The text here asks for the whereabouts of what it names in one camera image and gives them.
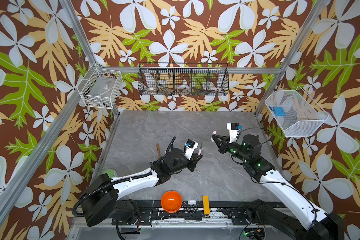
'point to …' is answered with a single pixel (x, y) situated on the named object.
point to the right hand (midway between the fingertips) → (212, 136)
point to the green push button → (111, 172)
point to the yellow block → (206, 204)
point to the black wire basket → (210, 79)
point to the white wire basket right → (297, 114)
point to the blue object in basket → (279, 111)
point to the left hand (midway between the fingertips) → (200, 153)
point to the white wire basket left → (100, 87)
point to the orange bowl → (171, 201)
